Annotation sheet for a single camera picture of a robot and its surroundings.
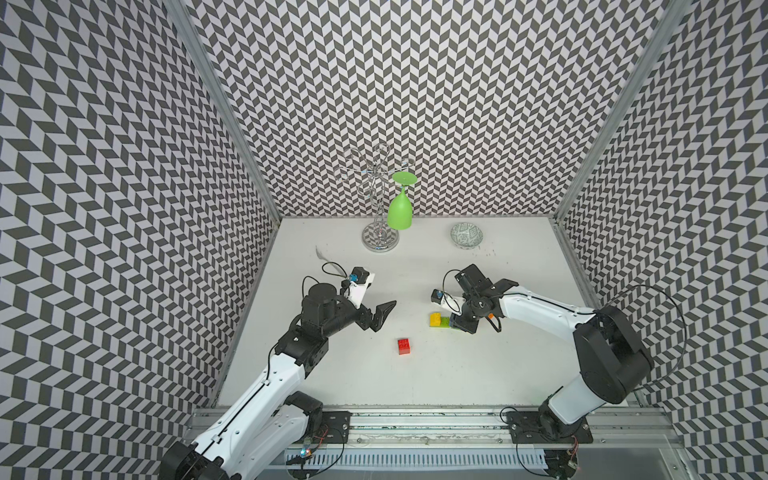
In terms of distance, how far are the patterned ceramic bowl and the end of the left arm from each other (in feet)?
1.53

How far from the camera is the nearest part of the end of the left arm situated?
0.58 meters

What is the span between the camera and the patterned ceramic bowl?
1.10 m
